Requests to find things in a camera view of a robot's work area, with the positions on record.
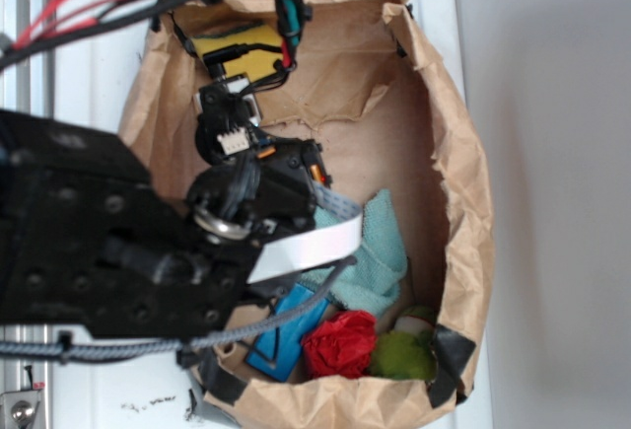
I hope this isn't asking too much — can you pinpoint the teal microfiber cloth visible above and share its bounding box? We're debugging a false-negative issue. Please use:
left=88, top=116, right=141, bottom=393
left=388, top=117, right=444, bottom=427
left=315, top=189, right=407, bottom=317

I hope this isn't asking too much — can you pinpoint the blue plastic block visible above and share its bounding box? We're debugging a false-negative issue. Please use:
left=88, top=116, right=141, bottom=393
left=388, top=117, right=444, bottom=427
left=245, top=298, right=329, bottom=382

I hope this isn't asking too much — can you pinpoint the metal corner bracket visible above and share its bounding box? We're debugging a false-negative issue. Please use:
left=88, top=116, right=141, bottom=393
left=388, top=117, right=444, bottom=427
left=1, top=390, right=41, bottom=429

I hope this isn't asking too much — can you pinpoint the grey braided cable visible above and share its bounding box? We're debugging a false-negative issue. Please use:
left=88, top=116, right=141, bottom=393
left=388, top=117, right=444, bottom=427
left=0, top=256, right=358, bottom=364

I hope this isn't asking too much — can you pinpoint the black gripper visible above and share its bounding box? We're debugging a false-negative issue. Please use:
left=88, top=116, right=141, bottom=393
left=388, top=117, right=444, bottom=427
left=185, top=73, right=332, bottom=248

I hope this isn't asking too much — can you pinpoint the white plastic bin lid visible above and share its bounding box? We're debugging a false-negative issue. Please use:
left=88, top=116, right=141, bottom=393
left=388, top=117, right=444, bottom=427
left=50, top=0, right=463, bottom=428

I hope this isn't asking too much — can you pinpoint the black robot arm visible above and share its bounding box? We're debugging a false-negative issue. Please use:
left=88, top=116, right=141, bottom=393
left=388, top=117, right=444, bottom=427
left=1, top=76, right=329, bottom=340

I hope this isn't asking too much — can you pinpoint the yellow sponge with green back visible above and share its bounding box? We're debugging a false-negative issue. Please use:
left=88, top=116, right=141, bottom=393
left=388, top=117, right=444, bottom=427
left=191, top=21, right=283, bottom=82

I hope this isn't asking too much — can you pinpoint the white flat ribbon cable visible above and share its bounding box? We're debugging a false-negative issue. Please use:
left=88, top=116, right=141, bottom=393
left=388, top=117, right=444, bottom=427
left=245, top=181, right=365, bottom=285

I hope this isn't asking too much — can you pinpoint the brown paper bag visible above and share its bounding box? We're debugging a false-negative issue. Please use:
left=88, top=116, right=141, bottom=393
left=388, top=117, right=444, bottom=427
left=117, top=0, right=496, bottom=429

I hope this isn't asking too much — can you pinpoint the green plush toy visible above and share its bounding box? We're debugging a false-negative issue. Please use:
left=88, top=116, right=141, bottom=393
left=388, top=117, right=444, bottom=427
left=369, top=305, right=438, bottom=382

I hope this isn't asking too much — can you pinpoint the red crumpled paper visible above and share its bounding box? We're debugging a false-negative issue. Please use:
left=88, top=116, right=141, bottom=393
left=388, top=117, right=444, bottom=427
left=301, top=311, right=377, bottom=380

